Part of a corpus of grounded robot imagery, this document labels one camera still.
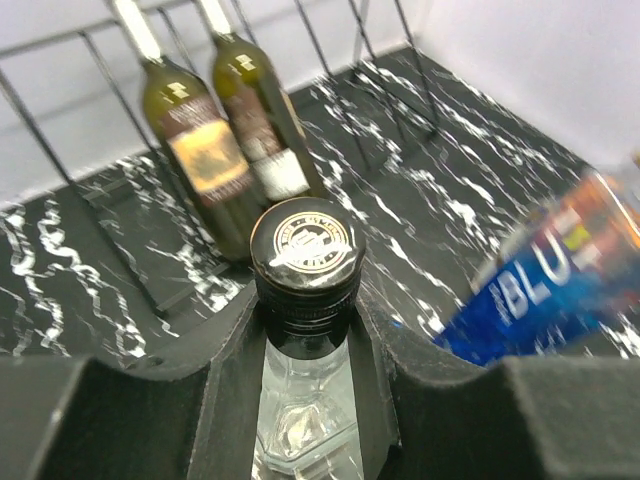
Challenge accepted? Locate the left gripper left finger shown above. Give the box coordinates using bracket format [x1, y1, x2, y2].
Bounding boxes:
[1, 287, 260, 479]

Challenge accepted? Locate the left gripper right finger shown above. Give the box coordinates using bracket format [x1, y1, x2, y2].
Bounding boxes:
[349, 292, 639, 479]

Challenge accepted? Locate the blue square glass bottle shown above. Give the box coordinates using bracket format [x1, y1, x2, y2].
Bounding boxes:
[433, 156, 639, 366]

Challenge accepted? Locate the clear square bottle orange label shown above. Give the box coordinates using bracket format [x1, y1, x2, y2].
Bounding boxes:
[250, 197, 366, 479]

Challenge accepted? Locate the dark green wine bottle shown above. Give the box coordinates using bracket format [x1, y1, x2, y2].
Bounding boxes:
[106, 1, 266, 262]
[196, 1, 328, 204]

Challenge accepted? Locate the black wire wine rack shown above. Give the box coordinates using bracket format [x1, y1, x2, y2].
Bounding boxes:
[0, 0, 441, 316]

